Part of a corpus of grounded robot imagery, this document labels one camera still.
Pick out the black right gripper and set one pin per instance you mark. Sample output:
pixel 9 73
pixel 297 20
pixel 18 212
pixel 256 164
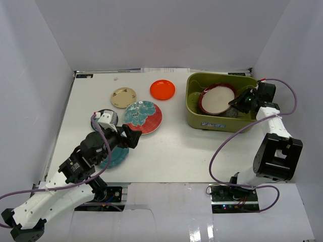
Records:
pixel 238 102

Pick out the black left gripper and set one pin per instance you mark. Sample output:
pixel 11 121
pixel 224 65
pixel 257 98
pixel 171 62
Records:
pixel 126 137

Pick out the grey reindeer plate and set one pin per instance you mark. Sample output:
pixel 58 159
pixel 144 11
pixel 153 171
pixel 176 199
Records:
pixel 232 113

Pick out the red rimmed beige plate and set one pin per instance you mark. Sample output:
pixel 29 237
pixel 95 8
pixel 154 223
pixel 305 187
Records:
pixel 214 100

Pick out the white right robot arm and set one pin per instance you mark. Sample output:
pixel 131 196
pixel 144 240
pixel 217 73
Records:
pixel 278 155

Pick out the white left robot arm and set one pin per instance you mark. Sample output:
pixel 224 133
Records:
pixel 74 184

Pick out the olive green plastic bin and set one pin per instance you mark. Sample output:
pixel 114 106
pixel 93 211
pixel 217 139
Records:
pixel 195 118

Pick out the teal scalloped plate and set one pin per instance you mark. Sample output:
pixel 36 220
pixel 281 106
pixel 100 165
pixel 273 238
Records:
pixel 117 157

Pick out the red teal floral plate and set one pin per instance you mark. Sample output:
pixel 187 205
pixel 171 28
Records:
pixel 144 116

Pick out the blue white patterned plate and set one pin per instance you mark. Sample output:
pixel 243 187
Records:
pixel 94 125

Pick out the cream floral small plate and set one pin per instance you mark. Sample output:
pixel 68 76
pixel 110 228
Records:
pixel 123 97

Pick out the orange round plate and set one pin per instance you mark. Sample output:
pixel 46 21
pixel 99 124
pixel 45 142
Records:
pixel 162 89

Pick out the white paper sheets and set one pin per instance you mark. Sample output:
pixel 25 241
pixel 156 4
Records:
pixel 165 70

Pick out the black label sticker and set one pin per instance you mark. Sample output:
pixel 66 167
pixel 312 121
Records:
pixel 84 76

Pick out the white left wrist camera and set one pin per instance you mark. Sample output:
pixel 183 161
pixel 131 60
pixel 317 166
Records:
pixel 106 119

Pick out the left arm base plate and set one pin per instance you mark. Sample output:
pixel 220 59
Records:
pixel 109 195

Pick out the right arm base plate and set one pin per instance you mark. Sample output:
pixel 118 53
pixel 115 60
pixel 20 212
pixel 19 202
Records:
pixel 230 200

